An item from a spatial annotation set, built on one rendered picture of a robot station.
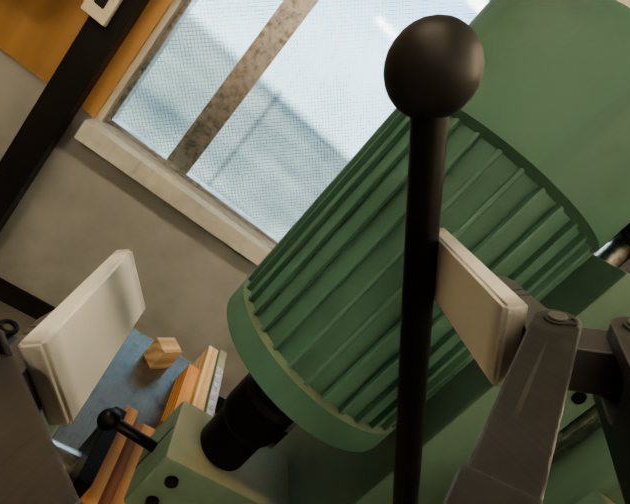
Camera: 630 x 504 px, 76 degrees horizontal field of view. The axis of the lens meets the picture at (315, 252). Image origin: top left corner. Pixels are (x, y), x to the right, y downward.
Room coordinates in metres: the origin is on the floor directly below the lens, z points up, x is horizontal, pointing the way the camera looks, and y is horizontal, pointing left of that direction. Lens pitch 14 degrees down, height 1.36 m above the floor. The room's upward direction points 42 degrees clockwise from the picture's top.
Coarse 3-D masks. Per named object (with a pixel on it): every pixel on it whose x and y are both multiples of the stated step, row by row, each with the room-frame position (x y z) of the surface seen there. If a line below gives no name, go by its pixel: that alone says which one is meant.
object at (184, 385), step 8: (192, 368) 0.57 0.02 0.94; (184, 376) 0.55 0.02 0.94; (192, 376) 0.55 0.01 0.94; (176, 384) 0.55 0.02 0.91; (184, 384) 0.53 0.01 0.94; (192, 384) 0.54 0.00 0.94; (176, 392) 0.52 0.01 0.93; (184, 392) 0.51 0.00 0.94; (192, 392) 0.53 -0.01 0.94; (168, 400) 0.52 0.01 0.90; (176, 400) 0.49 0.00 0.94; (184, 400) 0.50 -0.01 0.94; (168, 408) 0.50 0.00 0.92; (168, 416) 0.47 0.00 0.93
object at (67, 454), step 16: (96, 432) 0.34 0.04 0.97; (112, 432) 0.33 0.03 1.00; (64, 448) 0.31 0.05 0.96; (80, 448) 0.35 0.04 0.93; (96, 448) 0.31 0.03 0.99; (64, 464) 0.31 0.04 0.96; (80, 464) 0.30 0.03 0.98; (96, 464) 0.30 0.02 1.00; (80, 480) 0.28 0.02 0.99; (80, 496) 0.28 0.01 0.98
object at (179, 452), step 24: (192, 408) 0.34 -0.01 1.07; (168, 432) 0.31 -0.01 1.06; (192, 432) 0.32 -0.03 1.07; (144, 456) 0.32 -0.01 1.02; (168, 456) 0.28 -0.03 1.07; (192, 456) 0.30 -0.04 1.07; (264, 456) 0.36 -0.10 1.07; (144, 480) 0.28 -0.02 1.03; (168, 480) 0.28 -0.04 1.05; (192, 480) 0.29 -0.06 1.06; (216, 480) 0.30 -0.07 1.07; (240, 480) 0.32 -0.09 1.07; (264, 480) 0.34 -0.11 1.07
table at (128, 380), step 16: (128, 336) 0.57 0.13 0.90; (144, 336) 0.60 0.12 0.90; (128, 352) 0.55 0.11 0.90; (112, 368) 0.50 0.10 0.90; (128, 368) 0.52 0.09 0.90; (144, 368) 0.54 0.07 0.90; (160, 368) 0.57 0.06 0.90; (176, 368) 0.59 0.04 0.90; (112, 384) 0.48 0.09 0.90; (128, 384) 0.50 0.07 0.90; (144, 384) 0.52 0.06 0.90; (160, 384) 0.54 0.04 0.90; (96, 400) 0.44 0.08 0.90; (112, 400) 0.46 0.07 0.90; (128, 400) 0.48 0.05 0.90; (144, 400) 0.49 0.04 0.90; (160, 400) 0.52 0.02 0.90; (80, 416) 0.41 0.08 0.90; (96, 416) 0.42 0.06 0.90; (144, 416) 0.47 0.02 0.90; (160, 416) 0.49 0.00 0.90; (64, 432) 0.38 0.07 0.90; (80, 432) 0.39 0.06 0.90
